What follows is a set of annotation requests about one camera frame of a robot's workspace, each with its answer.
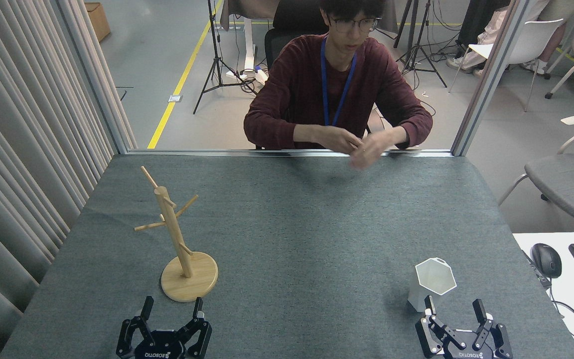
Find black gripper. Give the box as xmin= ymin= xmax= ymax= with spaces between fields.
xmin=116 ymin=296 xmax=213 ymax=359
xmin=415 ymin=295 xmax=513 ymax=359

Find white hexagonal cup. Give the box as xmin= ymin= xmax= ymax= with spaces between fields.
xmin=408 ymin=257 xmax=457 ymax=312

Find wooden cup storage rack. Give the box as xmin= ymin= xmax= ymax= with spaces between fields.
xmin=134 ymin=166 xmax=219 ymax=303

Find person's left hand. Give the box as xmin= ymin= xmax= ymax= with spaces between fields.
xmin=349 ymin=127 xmax=408 ymax=171

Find person's right hand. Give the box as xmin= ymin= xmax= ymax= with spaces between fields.
xmin=316 ymin=125 xmax=363 ymax=155

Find black computer mouse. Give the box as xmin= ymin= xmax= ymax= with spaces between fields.
xmin=531 ymin=243 xmax=563 ymax=279

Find grey felt table mat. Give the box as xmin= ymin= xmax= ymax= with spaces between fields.
xmin=0 ymin=154 xmax=574 ymax=359

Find grey chair with armrest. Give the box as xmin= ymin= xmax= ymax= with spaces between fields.
xmin=497 ymin=114 xmax=574 ymax=231

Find beige pleated curtain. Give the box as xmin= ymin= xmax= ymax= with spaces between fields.
xmin=0 ymin=0 xmax=138 ymax=359

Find white power strip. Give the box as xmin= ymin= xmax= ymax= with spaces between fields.
xmin=226 ymin=65 xmax=269 ymax=85

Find black tripod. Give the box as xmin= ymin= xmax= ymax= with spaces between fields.
xmin=396 ymin=0 xmax=447 ymax=88
xmin=193 ymin=0 xmax=258 ymax=115

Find white plastic chair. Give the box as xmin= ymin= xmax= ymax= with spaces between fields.
xmin=449 ymin=18 xmax=565 ymax=112

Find seated person in background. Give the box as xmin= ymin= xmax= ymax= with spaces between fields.
xmin=446 ymin=0 xmax=574 ymax=76

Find cardboard box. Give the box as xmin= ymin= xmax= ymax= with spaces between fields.
xmin=84 ymin=2 xmax=112 ymax=42

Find black-rimmed glasses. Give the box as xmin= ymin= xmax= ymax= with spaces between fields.
xmin=328 ymin=15 xmax=382 ymax=33

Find black office chair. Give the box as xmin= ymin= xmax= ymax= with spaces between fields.
xmin=265 ymin=0 xmax=330 ymax=70

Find silver table edge rail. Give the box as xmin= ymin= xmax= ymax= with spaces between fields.
xmin=118 ymin=149 xmax=454 ymax=158

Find silver metal post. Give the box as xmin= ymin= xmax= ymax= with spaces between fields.
xmin=450 ymin=0 xmax=537 ymax=157

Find blue lanyard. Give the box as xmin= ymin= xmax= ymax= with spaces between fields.
xmin=320 ymin=37 xmax=357 ymax=127

